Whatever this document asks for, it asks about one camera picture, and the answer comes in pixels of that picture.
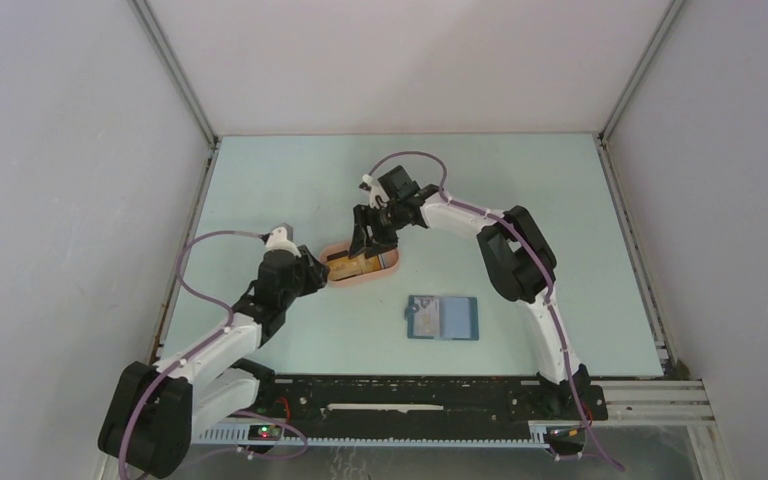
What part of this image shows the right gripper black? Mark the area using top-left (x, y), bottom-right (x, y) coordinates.
top-left (348, 202), bottom-right (406, 259)

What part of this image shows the yellow black credit card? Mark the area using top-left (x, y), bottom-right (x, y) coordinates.
top-left (326, 255), bottom-right (382, 282)

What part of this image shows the pink oval tray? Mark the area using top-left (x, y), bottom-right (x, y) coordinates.
top-left (319, 241), bottom-right (401, 288)

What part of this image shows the blue leather card holder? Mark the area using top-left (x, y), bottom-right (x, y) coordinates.
top-left (404, 295), bottom-right (480, 341)

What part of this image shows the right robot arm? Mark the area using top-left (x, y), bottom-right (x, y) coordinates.
top-left (348, 166), bottom-right (590, 418)

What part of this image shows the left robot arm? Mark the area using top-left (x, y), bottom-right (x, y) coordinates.
top-left (98, 246), bottom-right (329, 479)

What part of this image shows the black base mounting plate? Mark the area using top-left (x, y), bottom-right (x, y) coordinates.
top-left (250, 375), bottom-right (608, 441)

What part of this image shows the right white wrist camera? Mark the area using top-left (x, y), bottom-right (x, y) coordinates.
top-left (359, 174), bottom-right (389, 209)

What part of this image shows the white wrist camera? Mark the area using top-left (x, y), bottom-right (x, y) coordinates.
top-left (265, 224), bottom-right (298, 255)
top-left (359, 174), bottom-right (389, 209)

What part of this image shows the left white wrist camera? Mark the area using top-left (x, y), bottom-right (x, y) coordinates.
top-left (265, 224), bottom-right (298, 255)

